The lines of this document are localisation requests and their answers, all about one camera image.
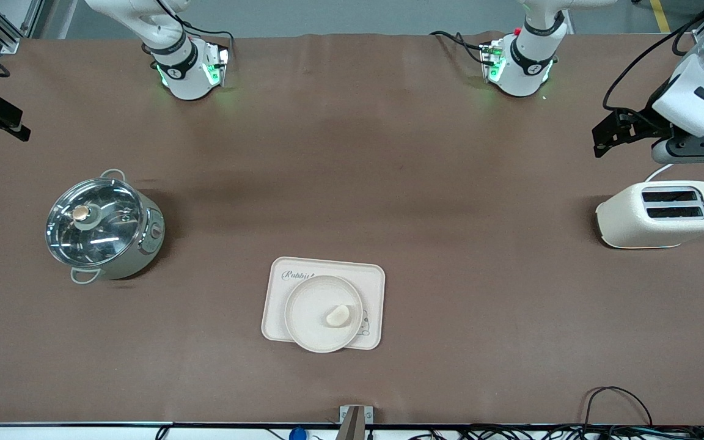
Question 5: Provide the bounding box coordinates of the round cream plate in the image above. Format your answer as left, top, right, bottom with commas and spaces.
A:
284, 275, 365, 354

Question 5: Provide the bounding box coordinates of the cream rabbit print tray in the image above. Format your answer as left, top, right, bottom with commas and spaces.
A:
261, 256, 386, 351

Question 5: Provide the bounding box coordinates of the cream two-slot toaster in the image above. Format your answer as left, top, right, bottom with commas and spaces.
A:
595, 180, 704, 250

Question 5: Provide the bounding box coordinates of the glass pot lid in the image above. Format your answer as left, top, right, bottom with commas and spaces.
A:
45, 178, 145, 268

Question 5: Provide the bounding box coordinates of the brown table mat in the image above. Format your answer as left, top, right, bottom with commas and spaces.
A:
0, 31, 704, 427

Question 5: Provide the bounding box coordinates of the pale green cooking pot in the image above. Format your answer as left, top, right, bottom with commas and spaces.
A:
45, 169, 166, 285

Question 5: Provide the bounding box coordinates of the white toaster power cable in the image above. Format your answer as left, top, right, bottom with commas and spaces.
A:
643, 163, 675, 183

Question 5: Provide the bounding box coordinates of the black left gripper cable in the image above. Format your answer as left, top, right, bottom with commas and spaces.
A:
603, 5, 704, 114

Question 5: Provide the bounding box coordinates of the black left arm base cable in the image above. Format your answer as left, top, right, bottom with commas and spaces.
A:
430, 30, 488, 65

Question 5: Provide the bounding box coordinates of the black arm base cable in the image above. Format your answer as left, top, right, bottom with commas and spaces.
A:
430, 30, 488, 65
163, 0, 235, 59

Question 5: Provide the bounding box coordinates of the black right arm base cable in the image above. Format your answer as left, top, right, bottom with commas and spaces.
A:
163, 0, 235, 59

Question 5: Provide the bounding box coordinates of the black looped cable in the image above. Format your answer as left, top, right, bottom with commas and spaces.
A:
583, 386, 654, 428

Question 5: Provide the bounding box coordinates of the black cable bundle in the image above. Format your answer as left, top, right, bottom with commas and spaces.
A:
410, 424, 704, 440

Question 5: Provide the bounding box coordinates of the grey metal camera bracket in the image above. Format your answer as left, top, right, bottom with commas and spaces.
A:
339, 405, 374, 440

